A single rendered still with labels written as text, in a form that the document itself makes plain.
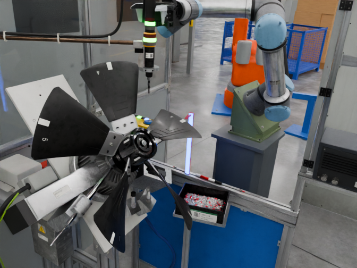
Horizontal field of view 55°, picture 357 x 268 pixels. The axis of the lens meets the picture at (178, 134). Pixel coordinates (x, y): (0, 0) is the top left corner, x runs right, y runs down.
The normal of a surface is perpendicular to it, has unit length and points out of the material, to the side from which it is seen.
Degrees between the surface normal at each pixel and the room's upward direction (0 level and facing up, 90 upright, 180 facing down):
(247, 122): 90
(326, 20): 90
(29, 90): 50
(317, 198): 90
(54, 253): 90
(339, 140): 15
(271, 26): 108
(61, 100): 70
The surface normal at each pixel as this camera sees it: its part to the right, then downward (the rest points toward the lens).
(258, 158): 0.15, 0.41
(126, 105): 0.05, -0.29
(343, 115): -0.51, 0.33
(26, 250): 0.86, 0.25
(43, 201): 0.69, -0.39
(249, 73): -0.18, 0.40
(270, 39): -0.20, 0.65
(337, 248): 0.05, -0.91
